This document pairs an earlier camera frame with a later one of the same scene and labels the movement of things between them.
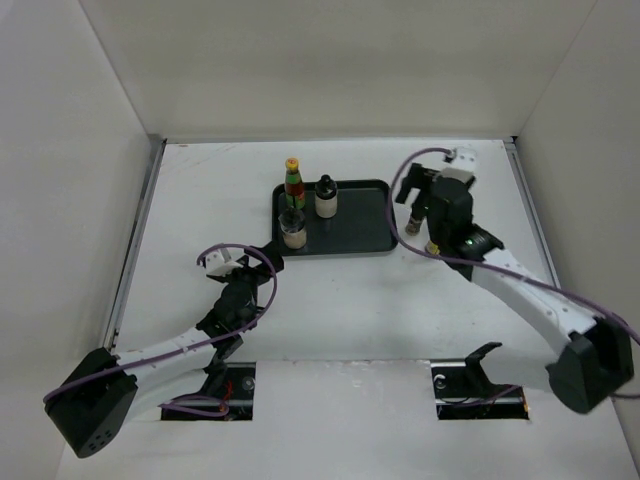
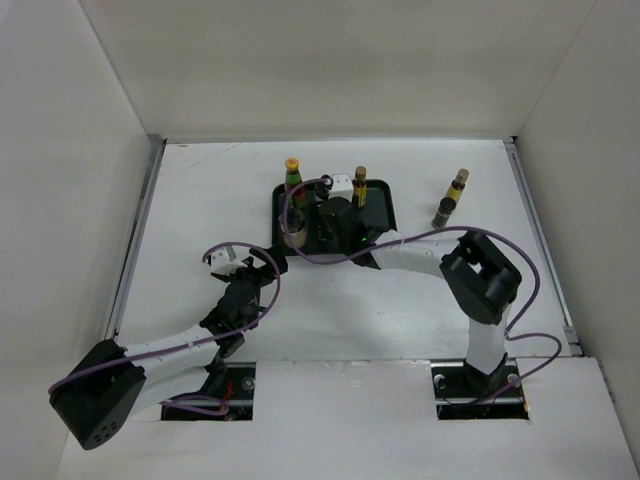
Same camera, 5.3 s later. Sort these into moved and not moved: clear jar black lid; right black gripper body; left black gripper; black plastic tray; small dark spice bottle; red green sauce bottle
Moved: right black gripper body; small dark spice bottle
Not moved: black plastic tray; left black gripper; red green sauce bottle; clear jar black lid
